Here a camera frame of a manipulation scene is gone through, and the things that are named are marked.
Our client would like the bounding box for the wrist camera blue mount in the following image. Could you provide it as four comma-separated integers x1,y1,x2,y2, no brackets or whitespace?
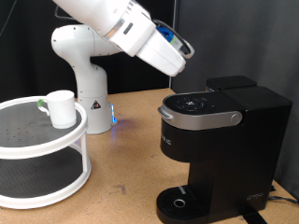
155,24,188,54

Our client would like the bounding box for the black keurig coffee machine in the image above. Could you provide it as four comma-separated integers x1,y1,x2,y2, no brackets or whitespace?
155,85,293,224

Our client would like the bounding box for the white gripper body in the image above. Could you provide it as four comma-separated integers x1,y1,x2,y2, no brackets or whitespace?
135,29,187,77

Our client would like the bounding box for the white two-tier turntable shelf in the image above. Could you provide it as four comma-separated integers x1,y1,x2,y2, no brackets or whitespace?
0,95,93,210

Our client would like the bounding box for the coffee machine power cable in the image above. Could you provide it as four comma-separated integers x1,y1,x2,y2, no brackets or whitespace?
266,195,299,206

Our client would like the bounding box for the black drip tray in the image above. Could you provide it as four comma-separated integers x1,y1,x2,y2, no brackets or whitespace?
155,185,213,224

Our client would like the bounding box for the black tape strip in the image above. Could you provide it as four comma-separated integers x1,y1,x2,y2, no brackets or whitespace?
238,206,269,224

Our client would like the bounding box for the white mug green-marked handle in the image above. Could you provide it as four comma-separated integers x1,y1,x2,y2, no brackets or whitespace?
36,90,78,130

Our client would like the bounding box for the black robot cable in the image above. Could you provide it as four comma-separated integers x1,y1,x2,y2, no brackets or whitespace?
54,5,194,52

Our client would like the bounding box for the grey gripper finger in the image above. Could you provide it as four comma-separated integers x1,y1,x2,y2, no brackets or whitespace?
178,39,195,60

